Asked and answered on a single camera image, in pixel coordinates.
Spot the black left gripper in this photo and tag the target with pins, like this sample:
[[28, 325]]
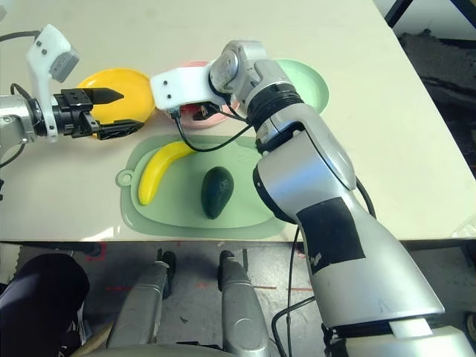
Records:
[[72, 111]]

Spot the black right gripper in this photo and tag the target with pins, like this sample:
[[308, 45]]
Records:
[[206, 108]]

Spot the red watermelon slice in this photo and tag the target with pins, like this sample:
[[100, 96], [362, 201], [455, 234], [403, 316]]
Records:
[[189, 109]]

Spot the yellow toy banana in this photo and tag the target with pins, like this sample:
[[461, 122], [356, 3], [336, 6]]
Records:
[[152, 175]]

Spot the dark green toy avocado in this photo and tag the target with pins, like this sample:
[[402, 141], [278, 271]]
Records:
[[217, 191]]

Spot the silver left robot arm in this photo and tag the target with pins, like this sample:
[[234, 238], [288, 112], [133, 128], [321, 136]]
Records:
[[15, 119]]

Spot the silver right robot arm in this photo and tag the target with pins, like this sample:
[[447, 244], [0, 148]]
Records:
[[316, 167]]

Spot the pink plate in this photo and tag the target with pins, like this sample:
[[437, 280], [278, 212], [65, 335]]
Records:
[[202, 123]]

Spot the yellow plate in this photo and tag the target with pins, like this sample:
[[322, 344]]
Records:
[[122, 82]]

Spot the light green cutting board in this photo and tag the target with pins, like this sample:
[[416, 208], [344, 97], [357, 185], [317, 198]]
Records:
[[178, 201]]

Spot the light green plate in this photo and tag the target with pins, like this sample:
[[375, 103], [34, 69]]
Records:
[[308, 85]]

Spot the dark clothed bystander leg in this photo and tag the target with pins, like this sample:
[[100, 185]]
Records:
[[37, 290]]

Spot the grey left robot leg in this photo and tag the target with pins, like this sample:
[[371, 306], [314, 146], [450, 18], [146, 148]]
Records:
[[141, 305]]

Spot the light wooden stick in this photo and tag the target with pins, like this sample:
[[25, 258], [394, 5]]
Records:
[[96, 338]]

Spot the grey robot torso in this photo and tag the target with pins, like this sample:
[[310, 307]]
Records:
[[427, 344]]

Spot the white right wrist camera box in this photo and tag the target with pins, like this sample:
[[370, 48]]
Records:
[[178, 87]]

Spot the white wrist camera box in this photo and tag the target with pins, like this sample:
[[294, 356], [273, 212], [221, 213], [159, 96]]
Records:
[[44, 56], [178, 87]]

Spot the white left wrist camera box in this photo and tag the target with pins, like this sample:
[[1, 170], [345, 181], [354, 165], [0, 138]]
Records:
[[44, 56]]

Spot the black table frame bar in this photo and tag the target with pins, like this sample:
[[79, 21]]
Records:
[[93, 249]]

